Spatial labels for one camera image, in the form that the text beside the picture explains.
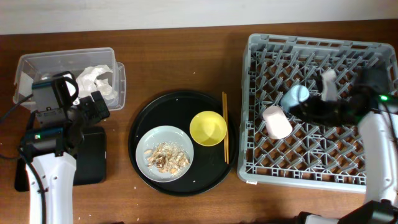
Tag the blue cup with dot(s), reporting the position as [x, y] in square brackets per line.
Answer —
[297, 94]

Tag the clear plastic waste bin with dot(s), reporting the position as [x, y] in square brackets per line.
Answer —
[34, 67]

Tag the yellow bowl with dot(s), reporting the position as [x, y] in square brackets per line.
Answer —
[208, 128]

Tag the grey dishwasher rack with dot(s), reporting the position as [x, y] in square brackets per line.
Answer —
[312, 156]

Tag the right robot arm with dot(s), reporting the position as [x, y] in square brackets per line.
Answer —
[378, 129]

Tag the left wooden chopstick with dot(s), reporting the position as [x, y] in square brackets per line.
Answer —
[224, 105]

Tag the grey plate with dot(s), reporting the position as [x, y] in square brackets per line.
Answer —
[154, 137]

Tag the white tissue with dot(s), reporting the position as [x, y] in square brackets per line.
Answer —
[88, 82]

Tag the black rectangular tray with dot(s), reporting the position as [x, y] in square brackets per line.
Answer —
[90, 154]

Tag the round black serving tray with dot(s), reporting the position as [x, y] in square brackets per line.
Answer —
[177, 109]

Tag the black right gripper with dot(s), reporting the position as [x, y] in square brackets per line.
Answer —
[316, 106]

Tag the right wooden chopstick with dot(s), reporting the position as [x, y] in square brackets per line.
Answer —
[227, 137]

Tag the wooden chopstick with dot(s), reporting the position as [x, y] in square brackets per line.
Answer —
[227, 137]
[224, 105]

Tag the pink cup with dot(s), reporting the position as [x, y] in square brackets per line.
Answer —
[277, 124]

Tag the food scraps on plate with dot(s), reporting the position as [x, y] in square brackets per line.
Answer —
[167, 157]

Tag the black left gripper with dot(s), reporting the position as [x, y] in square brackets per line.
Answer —
[92, 109]

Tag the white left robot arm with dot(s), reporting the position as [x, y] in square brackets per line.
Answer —
[50, 180]

